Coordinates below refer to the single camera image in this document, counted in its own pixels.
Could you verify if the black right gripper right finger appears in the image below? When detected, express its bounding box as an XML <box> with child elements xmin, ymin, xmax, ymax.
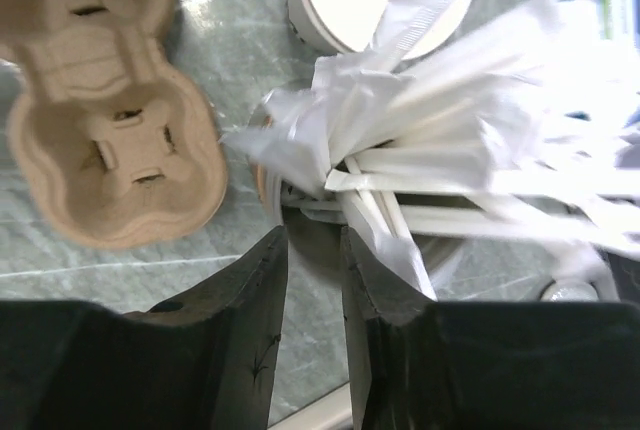
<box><xmin>341</xmin><ymin>228</ymin><xmax>639</xmax><ymax>429</ymax></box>

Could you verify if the brown pulp cup carrier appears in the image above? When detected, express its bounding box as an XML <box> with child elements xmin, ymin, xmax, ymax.
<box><xmin>1</xmin><ymin>0</ymin><xmax>228</xmax><ymax>249</ymax></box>

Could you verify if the grey straw holder cup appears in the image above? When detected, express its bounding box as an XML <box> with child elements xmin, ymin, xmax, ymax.
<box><xmin>234</xmin><ymin>106</ymin><xmax>620</xmax><ymax>301</ymax></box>

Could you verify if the bundle of wrapped straws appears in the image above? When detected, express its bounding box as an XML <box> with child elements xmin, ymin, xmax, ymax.
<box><xmin>223</xmin><ymin>0</ymin><xmax>639</xmax><ymax>301</ymax></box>

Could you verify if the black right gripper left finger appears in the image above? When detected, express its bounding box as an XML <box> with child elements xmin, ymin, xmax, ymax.
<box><xmin>1</xmin><ymin>227</ymin><xmax>288</xmax><ymax>429</ymax></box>

